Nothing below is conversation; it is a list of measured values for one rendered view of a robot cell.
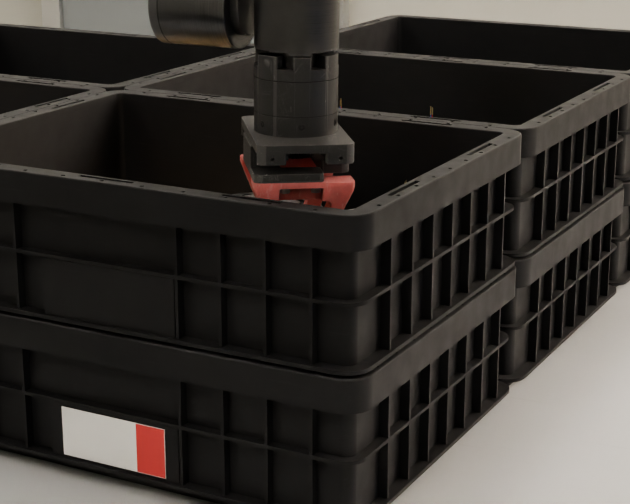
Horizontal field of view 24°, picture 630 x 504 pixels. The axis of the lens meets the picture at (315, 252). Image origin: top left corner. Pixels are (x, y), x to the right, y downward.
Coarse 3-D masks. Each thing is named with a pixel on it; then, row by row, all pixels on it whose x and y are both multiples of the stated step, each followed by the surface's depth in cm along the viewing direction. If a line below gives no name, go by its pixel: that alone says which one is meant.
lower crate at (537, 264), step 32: (576, 224) 130; (608, 224) 142; (544, 256) 123; (576, 256) 133; (608, 256) 143; (544, 288) 128; (576, 288) 134; (608, 288) 146; (512, 320) 122; (544, 320) 129; (576, 320) 137; (512, 352) 123; (544, 352) 128
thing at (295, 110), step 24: (264, 72) 96; (288, 72) 95; (312, 72) 96; (336, 72) 97; (264, 96) 97; (288, 96) 96; (312, 96) 96; (336, 96) 98; (264, 120) 97; (288, 120) 96; (312, 120) 97; (336, 120) 98; (264, 144) 95; (288, 144) 95; (312, 144) 95; (336, 144) 95
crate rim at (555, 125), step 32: (224, 64) 147; (416, 64) 150; (448, 64) 148; (480, 64) 147; (192, 96) 130; (224, 96) 130; (576, 96) 130; (608, 96) 133; (512, 128) 116; (544, 128) 119; (576, 128) 126
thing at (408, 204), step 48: (96, 96) 130; (144, 96) 130; (0, 192) 103; (48, 192) 101; (96, 192) 99; (144, 192) 97; (192, 192) 96; (432, 192) 100; (288, 240) 93; (336, 240) 91; (384, 240) 94
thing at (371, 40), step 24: (408, 24) 182; (432, 24) 180; (360, 48) 174; (384, 48) 180; (408, 48) 183; (432, 48) 181; (456, 48) 180; (480, 48) 178; (504, 48) 177; (528, 48) 175; (552, 48) 174; (576, 48) 172; (600, 48) 171; (624, 48) 170; (624, 120) 144; (624, 144) 145; (624, 168) 146
